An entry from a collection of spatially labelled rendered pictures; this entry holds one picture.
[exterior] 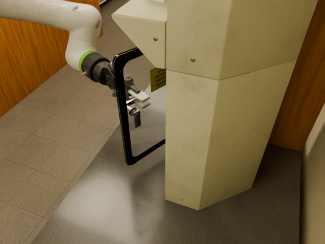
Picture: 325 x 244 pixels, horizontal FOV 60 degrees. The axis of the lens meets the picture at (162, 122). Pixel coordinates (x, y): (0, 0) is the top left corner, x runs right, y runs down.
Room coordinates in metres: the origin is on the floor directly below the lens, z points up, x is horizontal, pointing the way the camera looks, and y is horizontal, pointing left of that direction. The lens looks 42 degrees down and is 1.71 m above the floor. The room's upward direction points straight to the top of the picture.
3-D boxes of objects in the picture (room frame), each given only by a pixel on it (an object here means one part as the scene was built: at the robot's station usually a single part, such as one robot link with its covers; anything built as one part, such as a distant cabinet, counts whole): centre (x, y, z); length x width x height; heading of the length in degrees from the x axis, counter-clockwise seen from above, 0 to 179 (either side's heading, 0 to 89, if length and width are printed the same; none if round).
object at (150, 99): (0.69, 0.00, 1.19); 0.30 x 0.01 x 0.40; 132
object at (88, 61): (0.86, 0.23, 1.20); 0.12 x 0.06 x 0.09; 132
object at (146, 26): (0.67, -0.01, 1.46); 0.32 x 0.11 x 0.10; 159
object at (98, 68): (0.81, 0.18, 1.20); 0.09 x 0.07 x 0.08; 42
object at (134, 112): (0.61, 0.08, 1.18); 0.02 x 0.02 x 0.06; 42
